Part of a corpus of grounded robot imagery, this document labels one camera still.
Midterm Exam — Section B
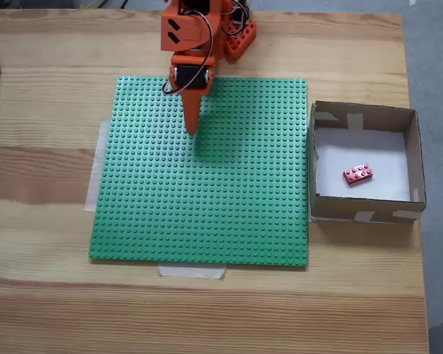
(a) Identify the red lego block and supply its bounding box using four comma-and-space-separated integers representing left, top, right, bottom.
342, 163, 375, 188

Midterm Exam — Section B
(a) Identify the green lego baseplate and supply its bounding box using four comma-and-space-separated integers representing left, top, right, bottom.
88, 75, 310, 272

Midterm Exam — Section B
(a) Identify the open cardboard box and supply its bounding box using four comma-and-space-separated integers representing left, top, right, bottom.
307, 100, 428, 225

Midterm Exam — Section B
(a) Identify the wide masking tape strip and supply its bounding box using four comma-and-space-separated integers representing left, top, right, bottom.
83, 117, 110, 214

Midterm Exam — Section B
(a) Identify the white paper sheet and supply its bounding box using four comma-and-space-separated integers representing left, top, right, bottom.
315, 127, 411, 203

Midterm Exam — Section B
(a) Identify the gripper motor cable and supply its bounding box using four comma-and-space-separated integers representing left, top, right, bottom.
162, 10, 216, 95

